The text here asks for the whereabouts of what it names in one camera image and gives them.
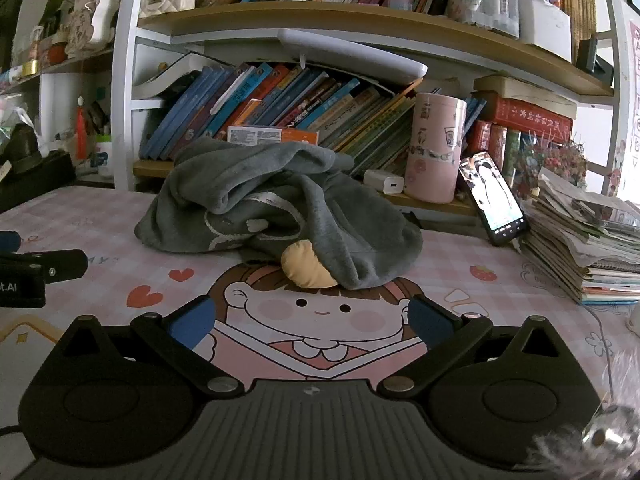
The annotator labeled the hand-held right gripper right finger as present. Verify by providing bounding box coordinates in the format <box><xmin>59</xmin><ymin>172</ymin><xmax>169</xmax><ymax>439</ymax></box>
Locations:
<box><xmin>376</xmin><ymin>294</ymin><xmax>576</xmax><ymax>397</ymax></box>

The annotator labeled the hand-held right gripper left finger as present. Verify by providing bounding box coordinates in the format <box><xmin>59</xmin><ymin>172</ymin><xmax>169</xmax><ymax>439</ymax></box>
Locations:
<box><xmin>47</xmin><ymin>295</ymin><xmax>246</xmax><ymax>398</ymax></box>

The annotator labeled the grey sweatshirt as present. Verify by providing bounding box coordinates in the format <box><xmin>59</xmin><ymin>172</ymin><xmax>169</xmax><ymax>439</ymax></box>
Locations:
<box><xmin>134</xmin><ymin>137</ymin><xmax>425</xmax><ymax>291</ymax></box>

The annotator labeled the black digital piano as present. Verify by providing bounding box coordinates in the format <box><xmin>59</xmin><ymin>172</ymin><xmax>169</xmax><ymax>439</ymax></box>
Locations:
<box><xmin>0</xmin><ymin>152</ymin><xmax>77</xmax><ymax>213</ymax></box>

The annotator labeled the dark lumpy object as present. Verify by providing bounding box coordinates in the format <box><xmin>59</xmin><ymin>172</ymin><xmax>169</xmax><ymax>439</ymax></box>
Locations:
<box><xmin>0</xmin><ymin>122</ymin><xmax>41</xmax><ymax>171</ymax></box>

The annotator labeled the white jar with green lid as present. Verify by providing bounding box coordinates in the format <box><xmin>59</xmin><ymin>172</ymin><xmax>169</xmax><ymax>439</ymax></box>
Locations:
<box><xmin>95</xmin><ymin>135</ymin><xmax>115</xmax><ymax>178</ymax></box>

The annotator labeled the red tassel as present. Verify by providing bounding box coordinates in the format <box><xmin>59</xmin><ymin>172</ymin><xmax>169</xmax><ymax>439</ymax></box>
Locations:
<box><xmin>75</xmin><ymin>95</ymin><xmax>89</xmax><ymax>161</ymax></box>

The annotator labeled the black smartphone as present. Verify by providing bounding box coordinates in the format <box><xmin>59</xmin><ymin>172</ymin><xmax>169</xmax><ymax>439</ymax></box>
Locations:
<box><xmin>458</xmin><ymin>151</ymin><xmax>531</xmax><ymax>247</ymax></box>

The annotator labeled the white charger plug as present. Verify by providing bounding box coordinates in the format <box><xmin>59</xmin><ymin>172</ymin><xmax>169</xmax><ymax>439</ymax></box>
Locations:
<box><xmin>363</xmin><ymin>169</ymin><xmax>405</xmax><ymax>195</ymax></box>

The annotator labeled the stack of papers and notebooks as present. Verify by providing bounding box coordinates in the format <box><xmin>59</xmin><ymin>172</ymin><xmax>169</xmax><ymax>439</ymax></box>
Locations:
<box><xmin>520</xmin><ymin>167</ymin><xmax>640</xmax><ymax>306</ymax></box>

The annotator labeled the pink printed cup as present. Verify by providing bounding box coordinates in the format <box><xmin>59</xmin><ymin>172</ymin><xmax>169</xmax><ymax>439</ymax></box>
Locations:
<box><xmin>404</xmin><ymin>92</ymin><xmax>467</xmax><ymax>205</ymax></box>

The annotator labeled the white wooden bookshelf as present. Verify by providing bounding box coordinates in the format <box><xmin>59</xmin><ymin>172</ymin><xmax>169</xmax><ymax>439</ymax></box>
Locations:
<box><xmin>37</xmin><ymin>0</ymin><xmax>640</xmax><ymax>213</ymax></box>

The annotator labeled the orange and white box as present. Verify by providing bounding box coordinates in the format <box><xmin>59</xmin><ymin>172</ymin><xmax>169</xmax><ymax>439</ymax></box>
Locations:
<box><xmin>227</xmin><ymin>126</ymin><xmax>283</xmax><ymax>145</ymax></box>
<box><xmin>281</xmin><ymin>130</ymin><xmax>321</xmax><ymax>147</ymax></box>

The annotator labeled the grey fluffy charm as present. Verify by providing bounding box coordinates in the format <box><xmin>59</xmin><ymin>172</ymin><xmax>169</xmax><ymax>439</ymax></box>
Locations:
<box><xmin>530</xmin><ymin>350</ymin><xmax>640</xmax><ymax>472</ymax></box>

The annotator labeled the dried flower bouquet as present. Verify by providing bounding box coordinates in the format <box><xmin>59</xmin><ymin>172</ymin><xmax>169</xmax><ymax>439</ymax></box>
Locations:
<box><xmin>515</xmin><ymin>130</ymin><xmax>588</xmax><ymax>196</ymax></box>

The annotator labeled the row of leaning children's books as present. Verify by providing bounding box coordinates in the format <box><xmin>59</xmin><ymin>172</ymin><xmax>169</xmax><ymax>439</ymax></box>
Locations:
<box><xmin>140</xmin><ymin>62</ymin><xmax>416</xmax><ymax>176</ymax></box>

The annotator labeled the white floral bag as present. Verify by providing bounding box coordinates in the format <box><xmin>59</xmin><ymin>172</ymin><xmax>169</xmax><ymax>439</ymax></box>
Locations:
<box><xmin>65</xmin><ymin>0</ymin><xmax>121</xmax><ymax>58</ymax></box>

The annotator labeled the white desk lamp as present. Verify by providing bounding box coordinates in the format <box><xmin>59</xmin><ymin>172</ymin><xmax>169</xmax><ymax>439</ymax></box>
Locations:
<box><xmin>277</xmin><ymin>29</ymin><xmax>429</xmax><ymax>82</ymax></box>

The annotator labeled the small black device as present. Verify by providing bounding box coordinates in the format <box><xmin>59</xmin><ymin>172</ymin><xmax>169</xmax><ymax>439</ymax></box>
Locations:
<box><xmin>577</xmin><ymin>35</ymin><xmax>615</xmax><ymax>86</ymax></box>

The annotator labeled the white storage box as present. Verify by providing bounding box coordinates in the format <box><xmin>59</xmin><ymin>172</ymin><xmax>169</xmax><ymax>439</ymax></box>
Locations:
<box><xmin>518</xmin><ymin>0</ymin><xmax>572</xmax><ymax>63</ymax></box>

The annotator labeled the row of yellow books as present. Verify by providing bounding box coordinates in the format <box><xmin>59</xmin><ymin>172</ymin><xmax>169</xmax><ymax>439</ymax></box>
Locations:
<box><xmin>552</xmin><ymin>0</ymin><xmax>598</xmax><ymax>66</ymax></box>

